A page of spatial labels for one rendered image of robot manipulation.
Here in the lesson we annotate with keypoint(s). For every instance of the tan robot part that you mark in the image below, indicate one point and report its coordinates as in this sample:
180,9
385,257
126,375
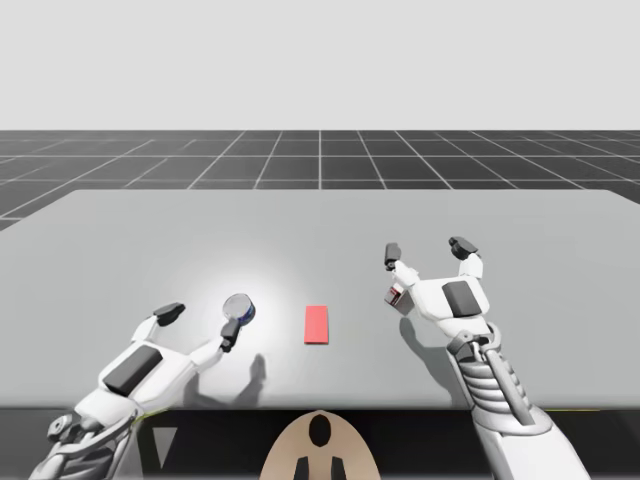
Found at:
290,455

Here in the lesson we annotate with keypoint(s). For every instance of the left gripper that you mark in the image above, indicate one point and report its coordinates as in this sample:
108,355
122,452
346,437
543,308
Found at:
132,370

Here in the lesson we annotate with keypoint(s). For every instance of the pink pad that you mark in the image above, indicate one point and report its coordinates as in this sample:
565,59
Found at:
316,325

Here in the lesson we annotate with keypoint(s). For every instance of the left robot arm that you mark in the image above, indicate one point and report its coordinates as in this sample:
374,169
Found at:
80,450

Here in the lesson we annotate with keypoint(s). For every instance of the blue can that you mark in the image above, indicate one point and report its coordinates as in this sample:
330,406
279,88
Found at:
239,306

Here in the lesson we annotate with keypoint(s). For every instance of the red and white carton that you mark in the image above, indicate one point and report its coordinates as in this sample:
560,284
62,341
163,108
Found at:
395,297

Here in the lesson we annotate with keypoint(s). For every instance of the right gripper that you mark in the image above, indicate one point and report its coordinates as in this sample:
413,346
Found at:
460,300

